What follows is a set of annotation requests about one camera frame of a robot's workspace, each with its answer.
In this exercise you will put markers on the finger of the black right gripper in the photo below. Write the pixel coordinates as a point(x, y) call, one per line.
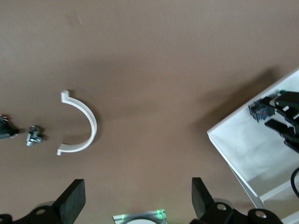
point(288, 134)
point(289, 102)

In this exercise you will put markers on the small black switch part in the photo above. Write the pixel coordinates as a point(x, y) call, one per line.
point(5, 130)

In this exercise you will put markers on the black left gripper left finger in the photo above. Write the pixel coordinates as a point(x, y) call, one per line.
point(70, 203)

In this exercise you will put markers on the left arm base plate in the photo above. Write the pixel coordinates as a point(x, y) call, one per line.
point(121, 218)

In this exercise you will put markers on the small silver metal part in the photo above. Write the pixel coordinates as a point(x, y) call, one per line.
point(33, 137)

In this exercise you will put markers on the green push button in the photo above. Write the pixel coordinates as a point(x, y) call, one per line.
point(260, 113)

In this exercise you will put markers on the white drawer cabinet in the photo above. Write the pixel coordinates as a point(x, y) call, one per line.
point(275, 206)

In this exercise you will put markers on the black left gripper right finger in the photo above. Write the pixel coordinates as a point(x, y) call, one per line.
point(201, 200)

